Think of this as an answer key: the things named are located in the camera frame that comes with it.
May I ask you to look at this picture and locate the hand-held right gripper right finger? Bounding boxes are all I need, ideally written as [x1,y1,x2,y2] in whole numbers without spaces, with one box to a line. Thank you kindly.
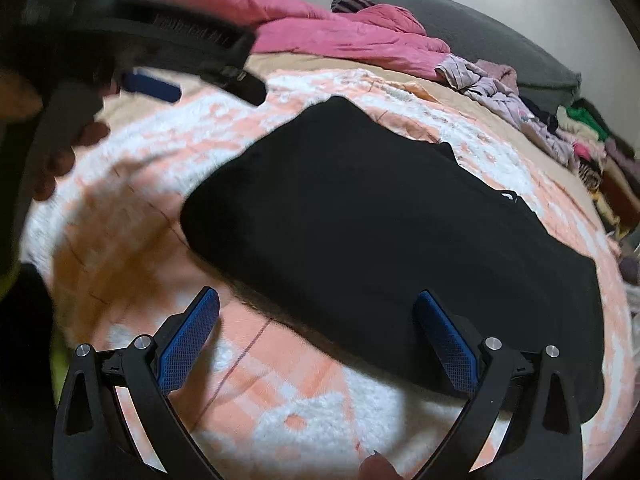
[411,289,584,480]

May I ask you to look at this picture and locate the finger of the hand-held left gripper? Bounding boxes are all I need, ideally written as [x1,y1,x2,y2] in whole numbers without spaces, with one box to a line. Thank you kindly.
[197,62,269,107]
[120,67,183,105]

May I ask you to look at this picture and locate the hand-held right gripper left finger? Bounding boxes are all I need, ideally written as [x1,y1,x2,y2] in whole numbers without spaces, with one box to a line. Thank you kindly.
[52,286,221,480]

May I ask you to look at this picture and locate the black sweater with orange cuffs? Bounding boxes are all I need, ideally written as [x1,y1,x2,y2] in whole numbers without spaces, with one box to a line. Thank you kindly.
[179,95,607,427]

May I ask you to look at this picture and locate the stack of folded clothes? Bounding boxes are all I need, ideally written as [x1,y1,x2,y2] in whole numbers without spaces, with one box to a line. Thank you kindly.
[552,97,640,241]

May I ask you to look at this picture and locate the lavender crumpled clothes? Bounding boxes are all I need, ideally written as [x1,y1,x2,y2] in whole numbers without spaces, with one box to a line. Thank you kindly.
[434,52,578,167]

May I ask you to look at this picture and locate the person's left hand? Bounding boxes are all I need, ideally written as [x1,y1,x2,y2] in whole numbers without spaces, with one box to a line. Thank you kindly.
[0,70,112,202]

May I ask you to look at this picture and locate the person's right hand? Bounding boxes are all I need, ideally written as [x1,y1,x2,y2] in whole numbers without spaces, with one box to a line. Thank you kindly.
[359,450,402,480]

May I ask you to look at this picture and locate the pink duvet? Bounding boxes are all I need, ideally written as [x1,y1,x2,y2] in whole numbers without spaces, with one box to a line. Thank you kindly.
[142,0,452,82]

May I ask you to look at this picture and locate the peach checked fleece blanket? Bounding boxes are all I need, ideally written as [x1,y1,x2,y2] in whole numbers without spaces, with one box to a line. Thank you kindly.
[20,67,638,480]

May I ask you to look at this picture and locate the dark striped cloth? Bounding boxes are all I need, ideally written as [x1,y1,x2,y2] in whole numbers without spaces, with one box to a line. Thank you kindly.
[332,0,373,15]

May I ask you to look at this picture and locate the beige bed sheet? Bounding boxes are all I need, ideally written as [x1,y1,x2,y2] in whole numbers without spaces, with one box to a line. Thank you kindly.
[245,52,608,231]

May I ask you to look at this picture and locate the grey headboard cover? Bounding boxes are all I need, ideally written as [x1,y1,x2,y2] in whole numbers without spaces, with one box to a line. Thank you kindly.
[331,0,585,112]

